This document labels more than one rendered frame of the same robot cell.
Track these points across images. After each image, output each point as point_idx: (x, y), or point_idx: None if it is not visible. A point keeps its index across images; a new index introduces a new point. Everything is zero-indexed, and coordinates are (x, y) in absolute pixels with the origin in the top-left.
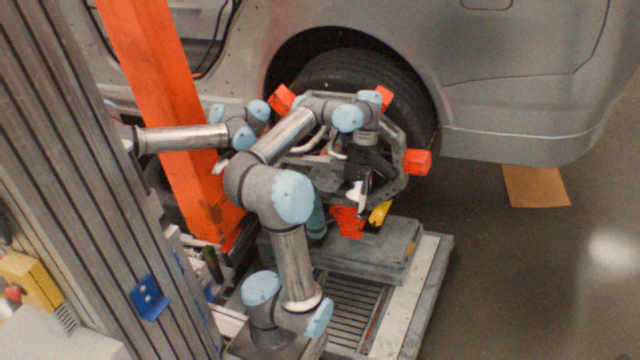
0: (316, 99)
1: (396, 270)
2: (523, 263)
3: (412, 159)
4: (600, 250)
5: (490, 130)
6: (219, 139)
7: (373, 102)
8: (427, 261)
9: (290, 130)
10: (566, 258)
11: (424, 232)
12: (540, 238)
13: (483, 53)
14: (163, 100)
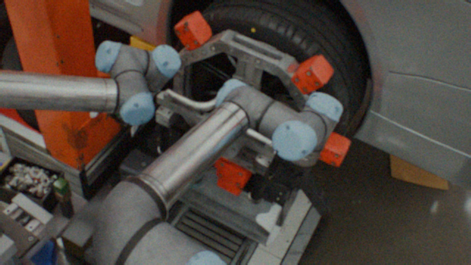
0: (255, 96)
1: (264, 228)
2: (390, 244)
3: (329, 146)
4: (466, 248)
5: (424, 134)
6: (103, 104)
7: (330, 118)
8: (296, 221)
9: (212, 147)
10: (433, 249)
11: None
12: (412, 219)
13: (456, 54)
14: (39, 3)
